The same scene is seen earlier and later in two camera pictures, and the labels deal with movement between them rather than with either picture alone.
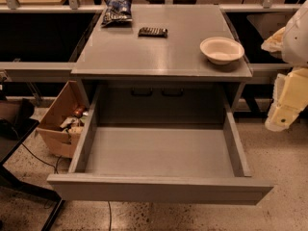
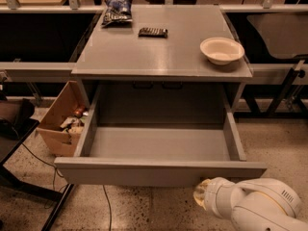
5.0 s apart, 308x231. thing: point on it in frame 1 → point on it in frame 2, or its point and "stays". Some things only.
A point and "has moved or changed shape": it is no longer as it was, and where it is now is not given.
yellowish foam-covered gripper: (297, 39) → (213, 192)
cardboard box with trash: (62, 127) stays
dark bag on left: (22, 123) stays
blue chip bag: (117, 12) stays
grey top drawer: (177, 164) has moved or changed shape
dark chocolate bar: (153, 32) stays
